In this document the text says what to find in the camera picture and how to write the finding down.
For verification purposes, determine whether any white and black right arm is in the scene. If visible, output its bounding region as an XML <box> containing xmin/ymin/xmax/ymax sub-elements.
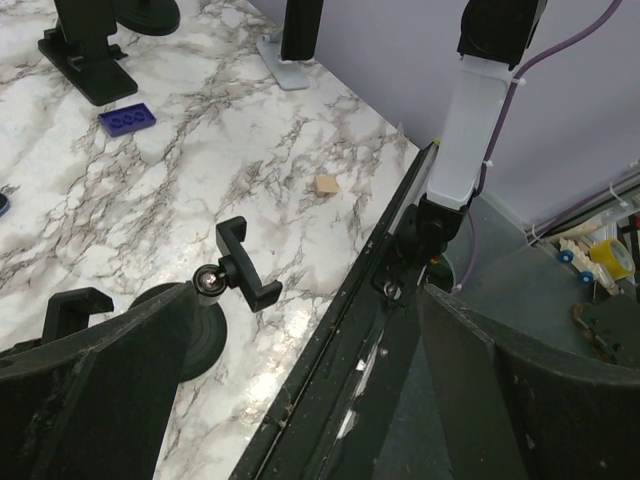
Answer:
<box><xmin>395</xmin><ymin>0</ymin><xmax>546</xmax><ymax>266</ymax></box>

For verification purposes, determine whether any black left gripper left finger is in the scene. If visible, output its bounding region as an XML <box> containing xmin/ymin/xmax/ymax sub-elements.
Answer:
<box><xmin>1</xmin><ymin>282</ymin><xmax>196</xmax><ymax>479</ymax></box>

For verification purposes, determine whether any black mounting rail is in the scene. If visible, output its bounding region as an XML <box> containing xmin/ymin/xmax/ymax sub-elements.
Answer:
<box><xmin>230</xmin><ymin>143</ymin><xmax>438</xmax><ymax>479</ymax></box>

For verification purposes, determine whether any black round-base phone stand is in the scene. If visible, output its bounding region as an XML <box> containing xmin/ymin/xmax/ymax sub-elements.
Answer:
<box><xmin>1</xmin><ymin>287</ymin><xmax>114</xmax><ymax>358</ymax></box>

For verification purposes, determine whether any tall black round phone stand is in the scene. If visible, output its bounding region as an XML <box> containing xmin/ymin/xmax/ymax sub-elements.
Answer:
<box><xmin>112</xmin><ymin>0</ymin><xmax>181</xmax><ymax>36</ymax></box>

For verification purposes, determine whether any silver phone stand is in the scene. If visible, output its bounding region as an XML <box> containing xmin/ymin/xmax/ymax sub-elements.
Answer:
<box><xmin>257</xmin><ymin>34</ymin><xmax>310</xmax><ymax>91</ymax></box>

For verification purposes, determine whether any small wooden block right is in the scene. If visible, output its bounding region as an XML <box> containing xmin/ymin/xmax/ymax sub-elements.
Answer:
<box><xmin>314</xmin><ymin>175</ymin><xmax>339</xmax><ymax>197</ymax></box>

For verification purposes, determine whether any black folding phone stand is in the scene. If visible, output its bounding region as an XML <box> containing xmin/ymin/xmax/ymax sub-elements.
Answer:
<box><xmin>38</xmin><ymin>0</ymin><xmax>138</xmax><ymax>106</ymax></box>

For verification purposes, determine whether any black smartphone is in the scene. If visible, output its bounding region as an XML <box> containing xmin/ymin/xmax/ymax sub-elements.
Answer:
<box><xmin>280</xmin><ymin>0</ymin><xmax>324</xmax><ymax>61</ymax></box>

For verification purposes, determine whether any yellow tape roll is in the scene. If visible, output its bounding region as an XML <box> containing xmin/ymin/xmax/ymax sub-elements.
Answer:
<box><xmin>589</xmin><ymin>238</ymin><xmax>636</xmax><ymax>281</ymax></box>

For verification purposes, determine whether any purple rectangular plate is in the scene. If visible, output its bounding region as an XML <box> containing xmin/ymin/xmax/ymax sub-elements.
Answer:
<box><xmin>98</xmin><ymin>103</ymin><xmax>156</xmax><ymax>137</ymax></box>

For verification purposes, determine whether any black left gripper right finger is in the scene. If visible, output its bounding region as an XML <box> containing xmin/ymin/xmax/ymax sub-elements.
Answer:
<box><xmin>419</xmin><ymin>285</ymin><xmax>639</xmax><ymax>479</ymax></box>

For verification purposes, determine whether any blue-edged smartphone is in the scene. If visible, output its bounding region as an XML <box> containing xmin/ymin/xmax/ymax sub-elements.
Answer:
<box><xmin>0</xmin><ymin>194</ymin><xmax>10</xmax><ymax>216</ymax></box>

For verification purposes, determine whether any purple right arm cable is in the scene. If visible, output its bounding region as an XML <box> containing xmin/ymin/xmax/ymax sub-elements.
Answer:
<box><xmin>449</xmin><ymin>0</ymin><xmax>626</xmax><ymax>294</ymax></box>

